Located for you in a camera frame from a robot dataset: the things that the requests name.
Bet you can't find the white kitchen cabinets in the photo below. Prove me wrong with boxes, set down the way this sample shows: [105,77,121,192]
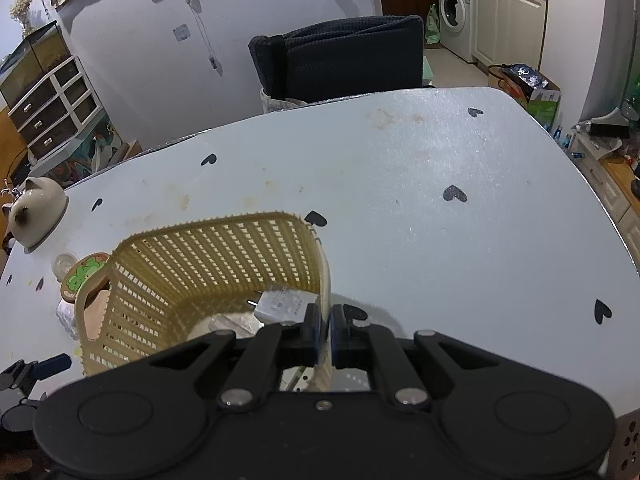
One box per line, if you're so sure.
[472,0,547,70]

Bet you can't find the white power adapter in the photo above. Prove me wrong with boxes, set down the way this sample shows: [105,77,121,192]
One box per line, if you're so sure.
[246,288,318,325]

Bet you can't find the dark blue chair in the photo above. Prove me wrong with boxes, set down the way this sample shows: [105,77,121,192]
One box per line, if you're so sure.
[248,15,424,103]

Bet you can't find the green cardboard box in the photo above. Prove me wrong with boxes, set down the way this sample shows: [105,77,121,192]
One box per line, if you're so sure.
[500,64,561,132]

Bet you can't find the dried flower vase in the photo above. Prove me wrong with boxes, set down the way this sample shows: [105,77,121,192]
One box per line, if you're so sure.
[9,0,34,38]

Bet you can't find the round wooden lid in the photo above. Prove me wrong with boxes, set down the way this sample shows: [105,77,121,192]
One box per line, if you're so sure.
[84,289,111,341]

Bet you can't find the glass fish tank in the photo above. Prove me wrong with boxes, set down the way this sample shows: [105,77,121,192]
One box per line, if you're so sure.
[0,22,70,107]

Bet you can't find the beige plastic woven basket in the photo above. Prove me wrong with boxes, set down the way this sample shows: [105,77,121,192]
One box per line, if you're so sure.
[75,211,331,377]

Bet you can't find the white drawer cabinet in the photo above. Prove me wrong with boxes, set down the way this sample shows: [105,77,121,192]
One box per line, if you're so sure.
[8,56,104,162]

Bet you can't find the cat-shaped ceramic teapot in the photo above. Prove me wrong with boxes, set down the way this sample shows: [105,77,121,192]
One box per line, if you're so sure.
[1,177,68,252]

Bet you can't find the clear plastic case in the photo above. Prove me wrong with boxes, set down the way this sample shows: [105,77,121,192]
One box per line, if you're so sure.
[55,299,78,340]

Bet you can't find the white washing machine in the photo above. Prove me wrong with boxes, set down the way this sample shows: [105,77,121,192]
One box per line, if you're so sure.
[438,0,474,63]

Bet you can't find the cork coaster green elephant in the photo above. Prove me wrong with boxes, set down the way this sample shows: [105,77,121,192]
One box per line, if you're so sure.
[61,252,110,304]

